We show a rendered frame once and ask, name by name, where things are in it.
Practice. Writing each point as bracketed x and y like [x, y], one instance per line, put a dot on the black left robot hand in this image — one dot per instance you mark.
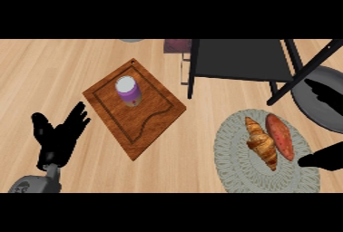
[58, 142]

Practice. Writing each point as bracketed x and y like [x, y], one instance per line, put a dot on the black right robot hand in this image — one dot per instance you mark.
[324, 160]

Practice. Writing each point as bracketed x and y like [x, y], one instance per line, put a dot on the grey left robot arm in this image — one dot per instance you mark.
[36, 182]

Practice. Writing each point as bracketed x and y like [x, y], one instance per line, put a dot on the golden brown croissant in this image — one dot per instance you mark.
[262, 143]

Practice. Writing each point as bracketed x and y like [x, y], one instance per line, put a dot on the round grey woven placemat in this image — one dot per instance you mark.
[242, 169]

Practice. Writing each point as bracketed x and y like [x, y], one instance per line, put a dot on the black tiered shelf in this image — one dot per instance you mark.
[242, 59]

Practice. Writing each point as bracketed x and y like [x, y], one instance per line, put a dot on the red sweet potato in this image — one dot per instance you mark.
[282, 136]

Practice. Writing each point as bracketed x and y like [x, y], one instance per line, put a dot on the dark grey round pan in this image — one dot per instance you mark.
[320, 116]

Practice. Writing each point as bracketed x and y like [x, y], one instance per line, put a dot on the brown wooden cutting board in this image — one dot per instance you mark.
[143, 120]

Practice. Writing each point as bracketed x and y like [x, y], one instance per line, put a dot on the purple can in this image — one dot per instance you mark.
[129, 92]

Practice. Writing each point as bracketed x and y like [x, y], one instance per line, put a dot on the grey rounded object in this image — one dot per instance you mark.
[131, 40]

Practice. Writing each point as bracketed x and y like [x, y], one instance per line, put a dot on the maroon box on stand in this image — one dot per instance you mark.
[178, 45]

